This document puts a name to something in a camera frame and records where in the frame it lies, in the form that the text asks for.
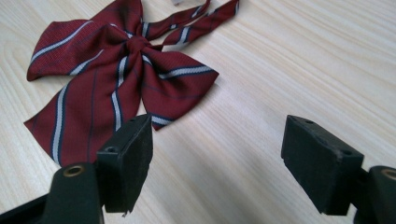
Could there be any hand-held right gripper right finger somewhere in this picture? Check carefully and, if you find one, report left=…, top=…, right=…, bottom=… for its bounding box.
left=280, top=114, right=365, bottom=217

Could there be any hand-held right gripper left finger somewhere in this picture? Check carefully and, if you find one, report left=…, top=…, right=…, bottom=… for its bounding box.
left=95, top=113, right=154, bottom=217

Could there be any red striped bow tie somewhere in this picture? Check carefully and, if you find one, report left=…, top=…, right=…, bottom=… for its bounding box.
left=23, top=0, right=241, bottom=168

